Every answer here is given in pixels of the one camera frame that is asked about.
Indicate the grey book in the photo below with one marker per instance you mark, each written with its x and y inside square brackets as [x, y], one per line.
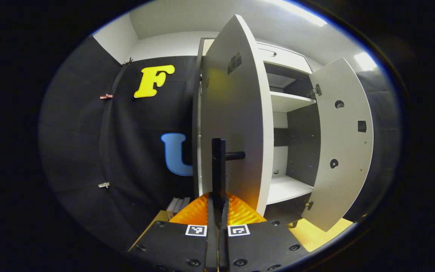
[185, 201]

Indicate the pink clip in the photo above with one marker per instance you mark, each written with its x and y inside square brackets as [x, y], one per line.
[106, 96]

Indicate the white cabinet shelf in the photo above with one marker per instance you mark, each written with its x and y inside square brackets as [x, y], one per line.
[289, 101]
[287, 189]

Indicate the black binder clip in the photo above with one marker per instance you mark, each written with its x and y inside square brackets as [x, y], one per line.
[128, 61]

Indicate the grey cabinet door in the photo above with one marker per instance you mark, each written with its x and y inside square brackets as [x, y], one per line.
[236, 105]
[346, 151]

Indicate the white book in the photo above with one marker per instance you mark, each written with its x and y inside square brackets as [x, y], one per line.
[171, 207]

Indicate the grey double-door shoe cabinet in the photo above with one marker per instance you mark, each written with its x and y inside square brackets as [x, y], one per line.
[304, 143]

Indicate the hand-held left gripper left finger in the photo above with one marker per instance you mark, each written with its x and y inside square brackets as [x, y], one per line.
[212, 241]

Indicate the grey cabinet drawer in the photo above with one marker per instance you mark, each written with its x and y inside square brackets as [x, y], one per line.
[289, 60]

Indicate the small ceiling light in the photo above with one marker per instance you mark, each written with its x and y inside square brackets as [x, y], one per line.
[365, 61]

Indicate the black backdrop cloth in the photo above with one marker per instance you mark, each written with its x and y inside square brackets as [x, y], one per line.
[81, 151]

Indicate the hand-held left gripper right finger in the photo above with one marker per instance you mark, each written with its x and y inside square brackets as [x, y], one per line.
[223, 241]

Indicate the white clip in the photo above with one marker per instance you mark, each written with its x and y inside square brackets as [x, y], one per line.
[104, 184]

